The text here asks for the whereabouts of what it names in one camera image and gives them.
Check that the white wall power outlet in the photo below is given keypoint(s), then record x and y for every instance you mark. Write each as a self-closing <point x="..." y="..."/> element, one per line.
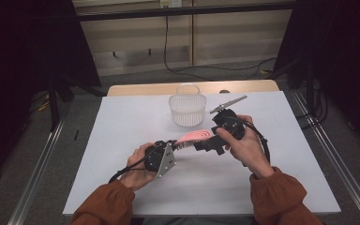
<point x="170" y="3"/>

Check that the wooden table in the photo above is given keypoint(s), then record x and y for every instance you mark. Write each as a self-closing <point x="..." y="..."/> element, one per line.
<point x="143" y="89"/>

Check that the aluminium floor rail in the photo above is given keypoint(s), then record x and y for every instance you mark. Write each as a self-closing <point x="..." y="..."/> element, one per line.
<point x="34" y="178"/>
<point x="340" y="168"/>

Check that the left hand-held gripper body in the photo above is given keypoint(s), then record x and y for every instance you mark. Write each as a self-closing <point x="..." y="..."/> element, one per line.
<point x="161" y="157"/>

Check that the small dark round thing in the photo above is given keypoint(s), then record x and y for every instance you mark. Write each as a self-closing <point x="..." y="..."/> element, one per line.
<point x="224" y="91"/>

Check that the person's left hand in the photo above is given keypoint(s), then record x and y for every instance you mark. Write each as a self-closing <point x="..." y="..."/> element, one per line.
<point x="136" y="175"/>

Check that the black metal crossbar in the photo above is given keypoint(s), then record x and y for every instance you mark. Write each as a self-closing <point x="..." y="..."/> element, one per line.
<point x="200" y="10"/>

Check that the small black floor strip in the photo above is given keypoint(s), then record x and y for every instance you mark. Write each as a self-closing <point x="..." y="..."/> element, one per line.
<point x="76" y="135"/>

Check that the white slotted plastic basket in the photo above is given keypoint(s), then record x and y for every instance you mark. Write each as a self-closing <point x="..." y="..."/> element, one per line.
<point x="187" y="111"/>

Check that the pink hairbrush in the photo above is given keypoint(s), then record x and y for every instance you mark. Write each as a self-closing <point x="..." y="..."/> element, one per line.
<point x="197" y="136"/>

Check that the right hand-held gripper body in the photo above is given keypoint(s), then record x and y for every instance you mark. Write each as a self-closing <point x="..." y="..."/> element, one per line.
<point x="231" y="123"/>

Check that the black curtain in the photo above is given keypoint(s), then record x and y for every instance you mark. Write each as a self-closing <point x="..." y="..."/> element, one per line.
<point x="22" y="62"/>
<point x="340" y="62"/>

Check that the black metal stand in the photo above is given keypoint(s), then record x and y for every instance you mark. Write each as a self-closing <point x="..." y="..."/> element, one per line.
<point x="309" y="90"/>
<point x="54" y="103"/>

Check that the person's right hand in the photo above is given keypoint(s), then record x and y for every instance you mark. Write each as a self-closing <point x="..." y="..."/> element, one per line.
<point x="250" y="150"/>

